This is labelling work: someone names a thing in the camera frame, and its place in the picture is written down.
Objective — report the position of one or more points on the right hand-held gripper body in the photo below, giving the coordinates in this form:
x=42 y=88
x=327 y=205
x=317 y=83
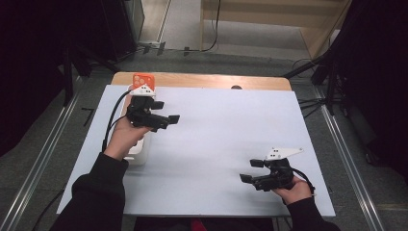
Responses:
x=279 y=176

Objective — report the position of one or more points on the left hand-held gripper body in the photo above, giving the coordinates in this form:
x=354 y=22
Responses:
x=141 y=112

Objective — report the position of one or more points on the orange phone case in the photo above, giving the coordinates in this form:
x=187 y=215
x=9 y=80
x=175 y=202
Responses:
x=142 y=79

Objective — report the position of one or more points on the white plastic storage box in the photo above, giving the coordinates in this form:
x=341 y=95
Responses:
x=141 y=154

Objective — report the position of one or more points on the person's right hand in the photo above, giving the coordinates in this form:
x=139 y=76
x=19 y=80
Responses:
x=295 y=192

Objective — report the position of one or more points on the person's left hand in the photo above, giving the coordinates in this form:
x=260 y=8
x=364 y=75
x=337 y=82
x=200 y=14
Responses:
x=123 y=141

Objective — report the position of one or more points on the white board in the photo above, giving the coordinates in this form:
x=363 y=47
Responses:
x=208 y=128

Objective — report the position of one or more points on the wooden table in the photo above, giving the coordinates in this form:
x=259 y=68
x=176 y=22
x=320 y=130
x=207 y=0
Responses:
x=192 y=79

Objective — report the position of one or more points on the black round table grommet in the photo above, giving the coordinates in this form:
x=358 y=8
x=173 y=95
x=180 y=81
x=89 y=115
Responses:
x=236 y=87

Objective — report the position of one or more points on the black metal stand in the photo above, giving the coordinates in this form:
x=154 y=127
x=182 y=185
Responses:
x=68 y=83

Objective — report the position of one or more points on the person's lap dark clothing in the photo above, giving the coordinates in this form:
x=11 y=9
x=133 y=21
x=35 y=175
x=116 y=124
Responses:
x=166 y=224

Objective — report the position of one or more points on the black tripod stand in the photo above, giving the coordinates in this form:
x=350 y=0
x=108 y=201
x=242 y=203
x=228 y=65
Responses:
x=330 y=83

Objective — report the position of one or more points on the black curtain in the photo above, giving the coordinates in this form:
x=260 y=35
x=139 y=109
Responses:
x=29 y=64
x=385 y=80

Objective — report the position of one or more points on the light wooden shelf unit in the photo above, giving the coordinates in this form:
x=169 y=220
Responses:
x=320 y=35

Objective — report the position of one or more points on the metal floor rail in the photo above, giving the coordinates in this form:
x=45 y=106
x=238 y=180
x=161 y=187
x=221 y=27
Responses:
x=38 y=166
x=349 y=166

